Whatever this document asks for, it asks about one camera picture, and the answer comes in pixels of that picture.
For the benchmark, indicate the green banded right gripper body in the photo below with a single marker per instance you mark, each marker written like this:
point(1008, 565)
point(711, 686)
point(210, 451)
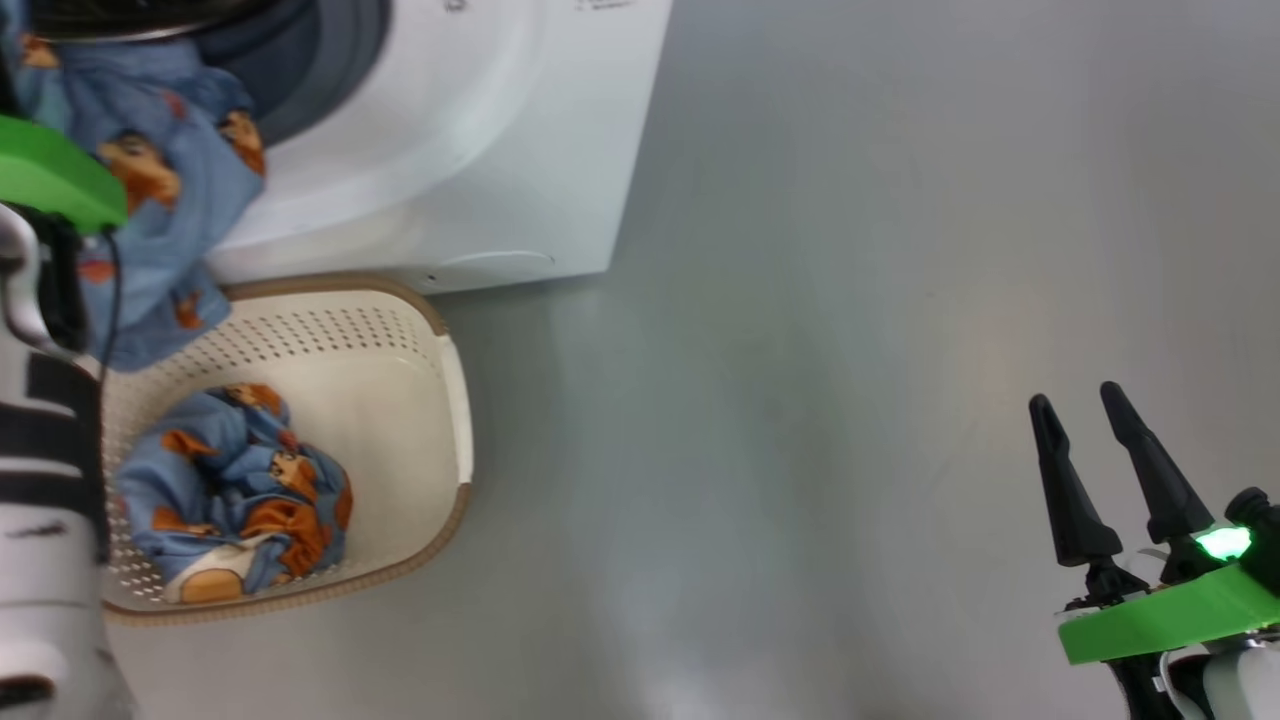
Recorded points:
point(1170, 615)

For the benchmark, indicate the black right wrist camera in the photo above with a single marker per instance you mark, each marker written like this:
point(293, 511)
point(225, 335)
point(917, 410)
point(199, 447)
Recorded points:
point(1255, 535)

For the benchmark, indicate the grey rubber door gasket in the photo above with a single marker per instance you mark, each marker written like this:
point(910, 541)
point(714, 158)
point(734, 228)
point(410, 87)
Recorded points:
point(320, 60)

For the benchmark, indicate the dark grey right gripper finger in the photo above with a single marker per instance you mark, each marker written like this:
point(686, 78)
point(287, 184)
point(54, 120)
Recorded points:
point(1075, 500)
point(1160, 480)

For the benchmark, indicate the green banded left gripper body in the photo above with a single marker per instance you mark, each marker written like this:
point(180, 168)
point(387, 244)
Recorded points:
point(50, 170)

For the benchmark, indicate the white drain filter cover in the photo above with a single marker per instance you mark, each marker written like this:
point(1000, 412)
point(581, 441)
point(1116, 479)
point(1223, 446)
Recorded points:
point(495, 262)

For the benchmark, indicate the white washing machine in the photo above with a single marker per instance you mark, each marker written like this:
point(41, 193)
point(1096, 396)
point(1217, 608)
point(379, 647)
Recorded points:
point(500, 130)

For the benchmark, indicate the cream perforated laundry basket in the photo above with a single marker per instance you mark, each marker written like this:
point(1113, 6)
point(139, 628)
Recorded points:
point(400, 430)

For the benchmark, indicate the blue bear print garment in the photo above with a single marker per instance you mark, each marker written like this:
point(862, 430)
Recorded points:
point(180, 230)

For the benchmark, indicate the blue garment with cream patch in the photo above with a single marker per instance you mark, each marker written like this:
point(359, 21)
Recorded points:
point(230, 480)

